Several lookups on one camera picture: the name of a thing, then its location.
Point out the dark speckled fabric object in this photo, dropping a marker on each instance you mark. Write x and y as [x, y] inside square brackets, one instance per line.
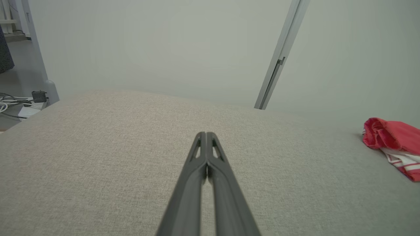
[6, 52]

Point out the red white basketball jersey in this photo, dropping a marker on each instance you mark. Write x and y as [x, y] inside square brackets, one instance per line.
[393, 137]

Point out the grey metal partition post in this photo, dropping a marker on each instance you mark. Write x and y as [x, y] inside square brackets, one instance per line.
[282, 55]

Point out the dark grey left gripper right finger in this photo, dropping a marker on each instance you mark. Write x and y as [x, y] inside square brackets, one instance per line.
[229, 203]

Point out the grey end post rounded foot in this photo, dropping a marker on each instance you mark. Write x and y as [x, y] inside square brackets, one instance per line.
[37, 49]

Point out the black power adapter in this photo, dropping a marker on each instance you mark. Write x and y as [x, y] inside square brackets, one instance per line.
[39, 96]

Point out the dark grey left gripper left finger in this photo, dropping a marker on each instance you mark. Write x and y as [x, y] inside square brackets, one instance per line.
[187, 196]

